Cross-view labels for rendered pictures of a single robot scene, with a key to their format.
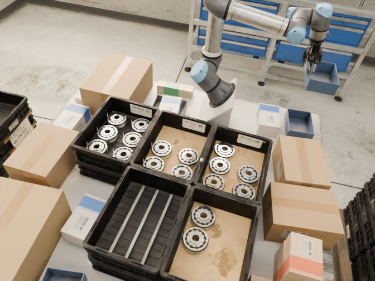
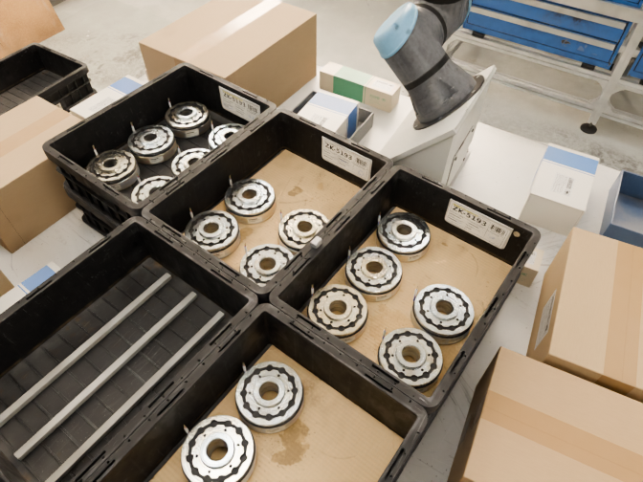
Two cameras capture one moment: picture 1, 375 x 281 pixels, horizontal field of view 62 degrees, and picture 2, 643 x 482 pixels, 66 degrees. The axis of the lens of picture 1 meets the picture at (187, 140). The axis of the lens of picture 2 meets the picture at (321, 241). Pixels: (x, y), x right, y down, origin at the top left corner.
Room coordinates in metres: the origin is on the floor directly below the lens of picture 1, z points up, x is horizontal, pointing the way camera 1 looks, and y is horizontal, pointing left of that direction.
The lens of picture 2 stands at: (0.42, -0.29, 1.59)
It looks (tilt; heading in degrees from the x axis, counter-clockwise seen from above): 51 degrees down; 23
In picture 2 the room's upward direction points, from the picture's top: 1 degrees clockwise
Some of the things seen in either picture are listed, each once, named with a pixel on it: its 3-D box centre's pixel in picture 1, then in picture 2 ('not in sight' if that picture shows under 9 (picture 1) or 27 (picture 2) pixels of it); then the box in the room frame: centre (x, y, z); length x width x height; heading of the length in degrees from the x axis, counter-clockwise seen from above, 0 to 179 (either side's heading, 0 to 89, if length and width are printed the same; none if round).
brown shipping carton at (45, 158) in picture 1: (47, 157); (25, 170); (0.94, 0.69, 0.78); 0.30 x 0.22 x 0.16; 169
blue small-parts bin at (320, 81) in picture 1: (320, 76); not in sight; (1.43, -0.67, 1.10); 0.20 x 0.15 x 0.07; 172
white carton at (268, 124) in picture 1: (267, 120); (559, 188); (1.43, -0.48, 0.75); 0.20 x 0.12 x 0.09; 175
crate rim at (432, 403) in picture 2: (235, 161); (410, 267); (0.93, -0.23, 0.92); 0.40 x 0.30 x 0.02; 166
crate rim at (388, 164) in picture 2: (174, 144); (274, 190); (1.00, 0.06, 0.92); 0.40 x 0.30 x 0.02; 166
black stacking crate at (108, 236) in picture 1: (142, 219); (109, 358); (0.61, 0.15, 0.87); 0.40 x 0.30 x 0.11; 166
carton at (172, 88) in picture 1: (175, 89); (359, 86); (1.66, 0.12, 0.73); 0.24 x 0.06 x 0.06; 83
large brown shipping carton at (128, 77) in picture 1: (119, 87); (235, 60); (1.54, 0.46, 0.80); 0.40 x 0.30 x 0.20; 169
